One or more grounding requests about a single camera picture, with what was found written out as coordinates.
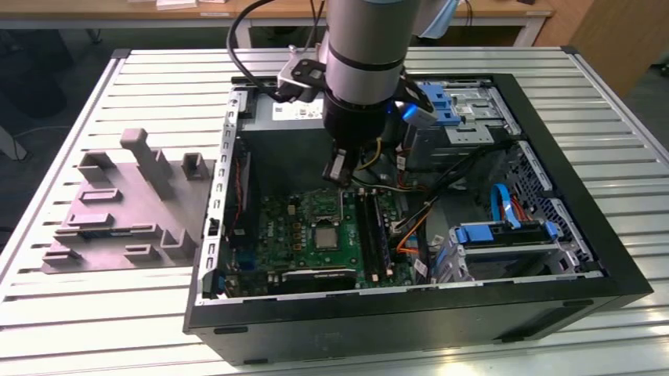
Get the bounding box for grey parts rack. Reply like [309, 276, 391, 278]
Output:
[40, 127, 219, 275]

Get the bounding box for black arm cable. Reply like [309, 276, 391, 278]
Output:
[227, 0, 293, 99]

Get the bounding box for black RAM slot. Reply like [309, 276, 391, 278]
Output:
[371, 189, 395, 275]
[365, 189, 388, 277]
[360, 189, 383, 280]
[355, 189, 377, 281]

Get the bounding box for wooden desk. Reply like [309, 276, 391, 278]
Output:
[0, 0, 555, 49]

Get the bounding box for black graphics card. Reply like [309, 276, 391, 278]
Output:
[265, 267, 361, 294]

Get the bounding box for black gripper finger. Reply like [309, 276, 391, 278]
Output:
[321, 148, 348, 185]
[345, 147, 363, 185]

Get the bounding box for grey power supply unit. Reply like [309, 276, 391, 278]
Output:
[237, 92, 344, 185]

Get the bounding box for CPU socket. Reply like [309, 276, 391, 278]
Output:
[309, 225, 344, 254]

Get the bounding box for blue flat wire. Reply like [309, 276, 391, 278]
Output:
[428, 240, 451, 284]
[490, 182, 524, 231]

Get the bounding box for orange yellow wire bundle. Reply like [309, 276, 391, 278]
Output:
[395, 230, 420, 256]

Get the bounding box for grey metal disk bay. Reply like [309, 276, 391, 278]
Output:
[438, 234, 602, 283]

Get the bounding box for green motherboard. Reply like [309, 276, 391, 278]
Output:
[217, 172, 419, 299]

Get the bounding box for white rounded wrist camera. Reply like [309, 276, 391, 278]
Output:
[400, 99, 440, 127]

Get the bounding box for grey bracket wrist camera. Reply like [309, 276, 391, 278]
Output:
[275, 43, 325, 103]

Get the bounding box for metal socket cover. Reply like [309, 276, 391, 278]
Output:
[305, 187, 341, 227]

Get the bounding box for blue disk carrier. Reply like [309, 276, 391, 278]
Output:
[416, 84, 462, 128]

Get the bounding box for hard disk in blue carrier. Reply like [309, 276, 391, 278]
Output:
[452, 220, 560, 248]

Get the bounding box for RAM stick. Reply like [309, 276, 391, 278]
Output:
[76, 228, 137, 239]

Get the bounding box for black PC case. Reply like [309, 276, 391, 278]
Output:
[180, 72, 655, 367]

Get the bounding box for black cable bundle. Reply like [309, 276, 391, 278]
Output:
[391, 139, 516, 236]

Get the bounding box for grey metal drive cage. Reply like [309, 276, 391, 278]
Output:
[404, 82, 523, 170]

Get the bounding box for wooden cabinet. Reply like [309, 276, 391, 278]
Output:
[566, 0, 669, 99]

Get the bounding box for silver CPU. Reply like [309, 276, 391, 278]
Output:
[315, 228, 340, 250]

